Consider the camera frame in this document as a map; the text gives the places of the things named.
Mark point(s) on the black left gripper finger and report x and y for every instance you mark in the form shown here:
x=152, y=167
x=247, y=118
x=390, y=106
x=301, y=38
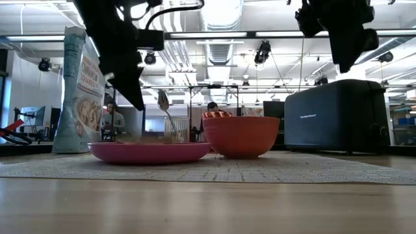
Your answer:
x=130, y=89

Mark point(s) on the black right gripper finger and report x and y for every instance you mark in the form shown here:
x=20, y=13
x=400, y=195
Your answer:
x=346, y=58

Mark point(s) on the silver metal spoon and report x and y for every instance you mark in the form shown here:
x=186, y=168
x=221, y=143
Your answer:
x=163, y=100

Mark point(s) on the cinnamon squares cereal box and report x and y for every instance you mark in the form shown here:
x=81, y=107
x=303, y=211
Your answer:
x=73, y=97

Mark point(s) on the pink plastic plate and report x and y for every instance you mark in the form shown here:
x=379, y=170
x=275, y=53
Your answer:
x=149, y=153

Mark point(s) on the orange cup with juice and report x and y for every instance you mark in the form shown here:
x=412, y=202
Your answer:
x=217, y=114

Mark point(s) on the orange plastic bowl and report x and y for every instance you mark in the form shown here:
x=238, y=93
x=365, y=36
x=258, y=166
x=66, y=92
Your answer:
x=240, y=138

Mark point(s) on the grey woven placemat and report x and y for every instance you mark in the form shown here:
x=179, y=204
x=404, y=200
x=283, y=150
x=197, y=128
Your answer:
x=292, y=170

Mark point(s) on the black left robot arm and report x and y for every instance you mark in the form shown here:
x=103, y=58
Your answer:
x=97, y=16

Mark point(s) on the background monitor on arm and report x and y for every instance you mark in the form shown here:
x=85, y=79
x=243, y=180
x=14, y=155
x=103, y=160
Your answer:
x=32, y=116

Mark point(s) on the black ceiling spotlight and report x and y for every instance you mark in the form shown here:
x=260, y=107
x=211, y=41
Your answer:
x=150, y=58
x=321, y=80
x=45, y=64
x=386, y=57
x=262, y=52

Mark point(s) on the person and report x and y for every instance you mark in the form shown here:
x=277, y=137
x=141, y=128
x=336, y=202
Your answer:
x=213, y=106
x=112, y=120

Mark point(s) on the black two-slot toaster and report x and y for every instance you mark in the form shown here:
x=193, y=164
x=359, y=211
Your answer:
x=334, y=123

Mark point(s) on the clear ribbed glass cup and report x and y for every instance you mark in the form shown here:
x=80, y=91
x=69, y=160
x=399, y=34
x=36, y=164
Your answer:
x=183, y=130

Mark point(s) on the dark background monitor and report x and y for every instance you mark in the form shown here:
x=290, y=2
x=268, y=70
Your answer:
x=273, y=110

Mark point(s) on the black overhead beam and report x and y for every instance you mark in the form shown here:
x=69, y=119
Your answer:
x=208, y=34

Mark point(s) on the red flat bar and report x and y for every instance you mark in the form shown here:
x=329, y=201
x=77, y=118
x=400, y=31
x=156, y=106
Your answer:
x=13, y=126

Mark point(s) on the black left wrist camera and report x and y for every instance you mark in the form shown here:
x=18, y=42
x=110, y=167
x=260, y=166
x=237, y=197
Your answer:
x=151, y=39

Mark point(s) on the black background table frame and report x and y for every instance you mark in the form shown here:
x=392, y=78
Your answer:
x=190, y=113

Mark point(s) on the silver ventilation duct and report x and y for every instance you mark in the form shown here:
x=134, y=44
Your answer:
x=221, y=19

